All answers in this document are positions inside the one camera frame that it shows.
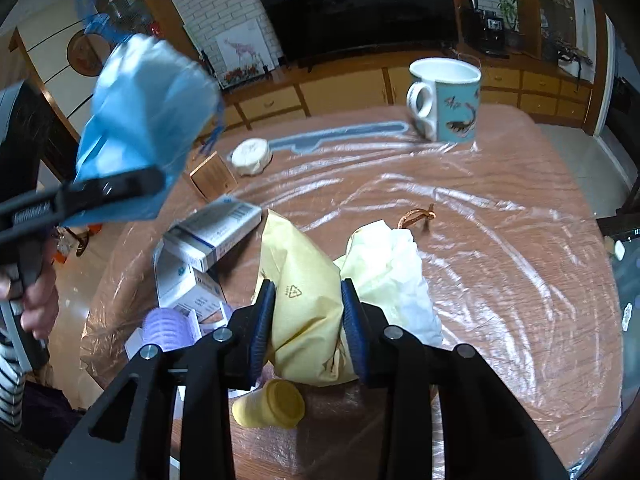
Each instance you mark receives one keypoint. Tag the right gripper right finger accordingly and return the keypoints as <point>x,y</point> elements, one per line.
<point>486,433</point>

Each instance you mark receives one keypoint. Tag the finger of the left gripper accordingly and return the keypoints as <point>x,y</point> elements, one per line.
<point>93,193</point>

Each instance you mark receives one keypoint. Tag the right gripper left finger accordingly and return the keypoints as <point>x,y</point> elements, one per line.
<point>126,434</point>

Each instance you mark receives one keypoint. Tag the blue drawstring bag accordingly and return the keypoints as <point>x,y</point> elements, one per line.
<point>149,105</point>

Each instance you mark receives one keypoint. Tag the purple hair roller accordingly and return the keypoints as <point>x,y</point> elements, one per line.
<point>170,329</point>

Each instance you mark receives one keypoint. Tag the yellow padded envelope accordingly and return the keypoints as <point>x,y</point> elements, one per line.
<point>307,343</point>

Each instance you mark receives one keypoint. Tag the striped sleeve forearm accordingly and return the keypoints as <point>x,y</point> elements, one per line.
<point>12,386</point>

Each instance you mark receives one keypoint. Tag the person's left hand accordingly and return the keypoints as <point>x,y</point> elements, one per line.
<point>40,301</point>

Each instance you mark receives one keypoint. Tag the white blue medicine box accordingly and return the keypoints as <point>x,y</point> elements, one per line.
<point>206,236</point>

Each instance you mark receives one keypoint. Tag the small brown cardboard box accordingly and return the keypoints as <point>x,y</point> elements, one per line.
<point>210,176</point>

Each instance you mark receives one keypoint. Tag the white round wrapped puck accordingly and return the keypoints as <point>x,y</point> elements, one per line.
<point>251,157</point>

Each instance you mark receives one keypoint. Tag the yellow plastic cup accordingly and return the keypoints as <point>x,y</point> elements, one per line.
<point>277,404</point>

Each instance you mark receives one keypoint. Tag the white crumpled paper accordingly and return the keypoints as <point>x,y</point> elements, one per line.
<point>386,269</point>

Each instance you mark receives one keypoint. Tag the brown rubber band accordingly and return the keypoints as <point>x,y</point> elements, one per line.
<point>418,215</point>

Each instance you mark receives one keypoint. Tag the black television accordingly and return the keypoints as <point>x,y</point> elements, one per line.
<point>311,32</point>

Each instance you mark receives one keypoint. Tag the teal floral mug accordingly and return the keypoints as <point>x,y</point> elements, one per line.
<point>444,99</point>

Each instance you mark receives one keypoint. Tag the wooden drawer cabinet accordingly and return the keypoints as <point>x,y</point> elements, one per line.
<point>541,89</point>

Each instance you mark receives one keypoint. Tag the potted green plant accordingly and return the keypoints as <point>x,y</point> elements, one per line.
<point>509,12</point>

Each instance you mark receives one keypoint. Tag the black coffee machine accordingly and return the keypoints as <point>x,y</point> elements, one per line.
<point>482,30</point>

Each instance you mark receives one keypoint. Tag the round wall plaque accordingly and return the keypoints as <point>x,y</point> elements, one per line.
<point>87,53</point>

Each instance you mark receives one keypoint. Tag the giraffe picture frame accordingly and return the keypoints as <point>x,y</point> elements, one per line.
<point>245,54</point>

